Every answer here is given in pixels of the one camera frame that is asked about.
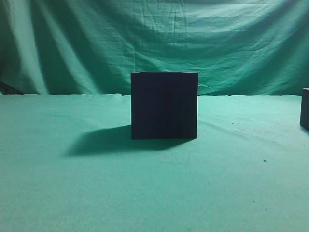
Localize dark cube block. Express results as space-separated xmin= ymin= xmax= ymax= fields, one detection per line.
xmin=300 ymin=88 xmax=309 ymax=130

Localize dark cube groove box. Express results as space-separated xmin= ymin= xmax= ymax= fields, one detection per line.
xmin=131 ymin=72 xmax=198 ymax=139

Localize green table cloth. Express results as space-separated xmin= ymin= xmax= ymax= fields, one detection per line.
xmin=0 ymin=94 xmax=309 ymax=232

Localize green backdrop cloth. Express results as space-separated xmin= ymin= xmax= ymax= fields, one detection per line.
xmin=0 ymin=0 xmax=309 ymax=95

